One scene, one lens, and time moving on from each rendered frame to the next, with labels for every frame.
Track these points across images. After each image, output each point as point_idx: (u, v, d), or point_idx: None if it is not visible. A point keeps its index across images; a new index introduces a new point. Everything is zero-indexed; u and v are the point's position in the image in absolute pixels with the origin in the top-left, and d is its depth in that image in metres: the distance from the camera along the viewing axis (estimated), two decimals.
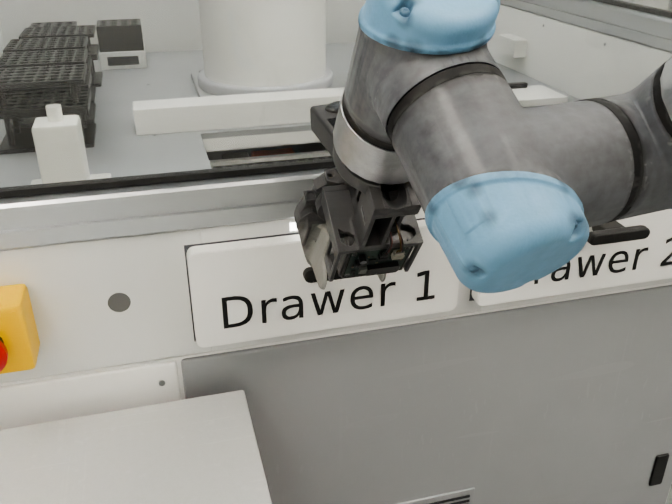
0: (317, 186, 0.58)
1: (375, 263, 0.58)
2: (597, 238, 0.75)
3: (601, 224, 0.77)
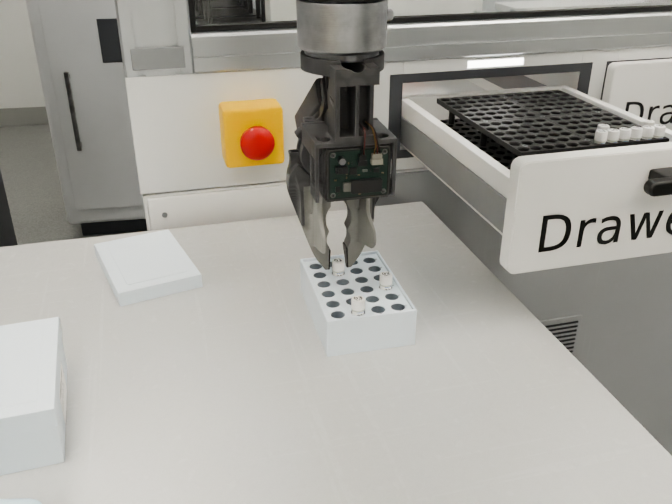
0: (298, 131, 0.63)
1: (357, 177, 0.59)
2: None
3: None
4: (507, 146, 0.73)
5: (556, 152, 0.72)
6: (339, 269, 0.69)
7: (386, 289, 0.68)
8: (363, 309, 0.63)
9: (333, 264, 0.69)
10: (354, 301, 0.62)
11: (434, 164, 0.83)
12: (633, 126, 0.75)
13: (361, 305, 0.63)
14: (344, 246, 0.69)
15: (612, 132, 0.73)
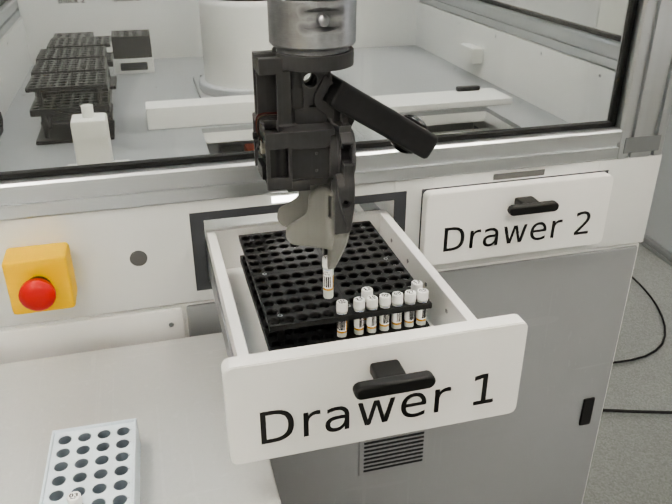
0: None
1: (263, 158, 0.63)
2: (515, 210, 0.95)
3: (521, 200, 0.97)
4: (264, 314, 0.73)
5: (308, 324, 0.72)
6: (336, 308, 0.73)
7: (333, 275, 0.71)
8: None
9: (338, 301, 0.73)
10: (67, 500, 0.62)
11: (218, 313, 0.82)
12: (395, 291, 0.74)
13: (75, 503, 0.62)
14: None
15: (369, 300, 0.73)
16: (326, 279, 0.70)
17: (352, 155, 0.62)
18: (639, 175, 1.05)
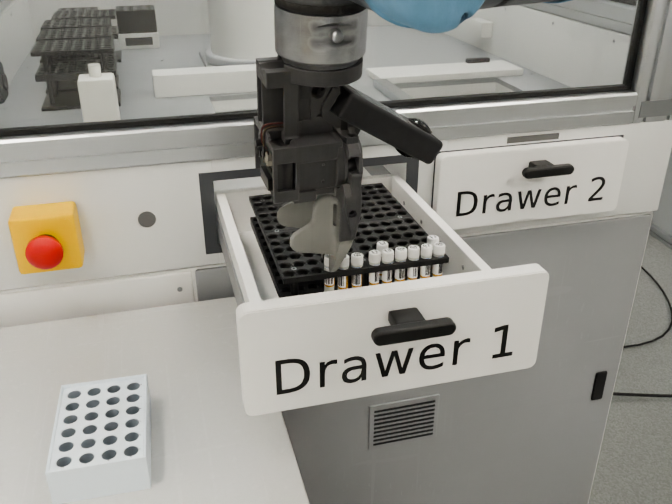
0: None
1: (266, 167, 0.62)
2: (530, 173, 0.93)
3: (535, 163, 0.95)
4: (277, 268, 0.71)
5: (323, 276, 0.70)
6: (351, 261, 0.71)
7: (347, 275, 0.71)
8: (326, 265, 0.70)
9: (353, 255, 0.71)
10: (325, 253, 0.70)
11: (229, 272, 0.81)
12: (411, 245, 0.73)
13: (325, 260, 0.70)
14: None
15: (385, 254, 0.71)
16: (339, 277, 0.71)
17: (359, 166, 0.61)
18: (654, 140, 1.03)
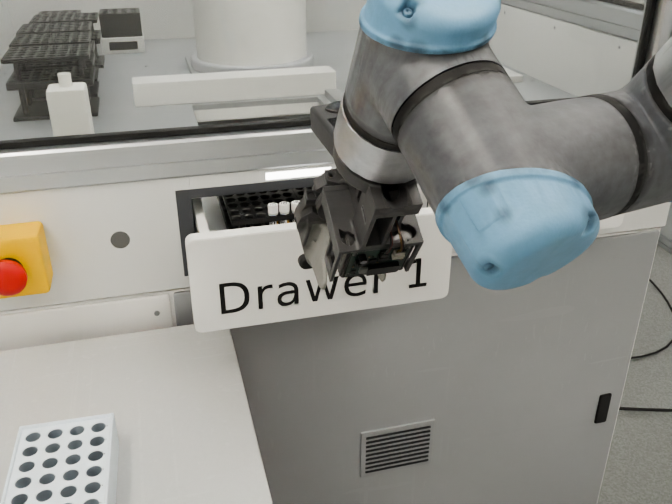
0: (317, 186, 0.58)
1: (375, 263, 0.58)
2: None
3: None
4: (228, 213, 0.83)
5: (266, 220, 0.82)
6: (291, 208, 0.83)
7: (288, 219, 0.83)
8: (269, 212, 0.82)
9: (293, 202, 0.83)
10: (269, 203, 0.82)
11: None
12: None
13: (268, 208, 0.82)
14: None
15: None
16: (281, 221, 0.83)
17: None
18: None
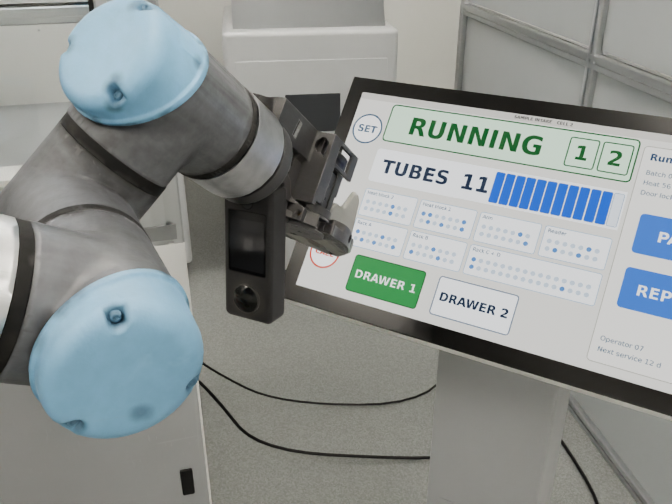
0: (315, 216, 0.57)
1: None
2: None
3: None
4: None
5: None
6: None
7: None
8: None
9: None
10: None
11: None
12: None
13: None
14: None
15: None
16: None
17: None
18: (163, 262, 1.06)
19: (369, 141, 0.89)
